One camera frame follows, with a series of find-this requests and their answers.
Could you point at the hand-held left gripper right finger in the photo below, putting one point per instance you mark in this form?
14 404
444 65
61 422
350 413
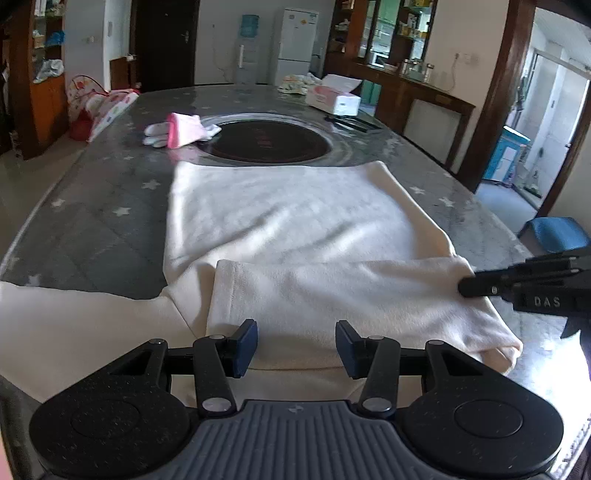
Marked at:
348 348

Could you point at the pink white tissue box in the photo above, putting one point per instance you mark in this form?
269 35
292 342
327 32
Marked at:
330 97

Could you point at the wooden shelf cabinet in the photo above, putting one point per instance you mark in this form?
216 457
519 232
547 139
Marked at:
23 92

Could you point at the blue water bottle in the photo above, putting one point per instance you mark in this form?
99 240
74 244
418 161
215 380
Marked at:
250 26

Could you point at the round black induction cooktop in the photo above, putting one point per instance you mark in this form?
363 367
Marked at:
268 141

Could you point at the grey star quilted table cover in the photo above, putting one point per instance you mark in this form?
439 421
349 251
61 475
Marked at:
92 221

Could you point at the brown wooden board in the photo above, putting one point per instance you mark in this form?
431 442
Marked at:
122 74

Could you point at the cream white sweater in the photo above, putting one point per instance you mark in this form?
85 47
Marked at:
286 217

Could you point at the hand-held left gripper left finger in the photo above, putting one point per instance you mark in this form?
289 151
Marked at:
244 346

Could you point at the light blue cabinet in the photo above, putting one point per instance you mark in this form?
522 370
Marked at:
505 157

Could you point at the white gloves with pink cuffs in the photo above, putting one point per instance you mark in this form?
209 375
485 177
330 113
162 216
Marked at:
184 131

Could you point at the white water dispenser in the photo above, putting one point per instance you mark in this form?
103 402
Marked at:
247 62

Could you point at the white refrigerator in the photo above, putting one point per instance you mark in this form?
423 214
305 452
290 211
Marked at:
295 41

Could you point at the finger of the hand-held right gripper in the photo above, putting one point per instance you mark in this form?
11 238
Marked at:
485 285

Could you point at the dark wooden door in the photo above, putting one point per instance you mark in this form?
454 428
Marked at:
161 41

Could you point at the red bucket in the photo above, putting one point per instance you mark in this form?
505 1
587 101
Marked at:
79 129

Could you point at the dark wooden console table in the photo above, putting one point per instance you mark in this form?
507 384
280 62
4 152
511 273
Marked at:
397 97

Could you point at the pink polka dot play tent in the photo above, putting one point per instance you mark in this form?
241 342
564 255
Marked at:
106 108

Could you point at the blue cloth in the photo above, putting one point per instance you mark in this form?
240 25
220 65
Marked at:
558 234

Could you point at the wooden glass display cabinet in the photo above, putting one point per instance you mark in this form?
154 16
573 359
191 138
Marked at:
353 32

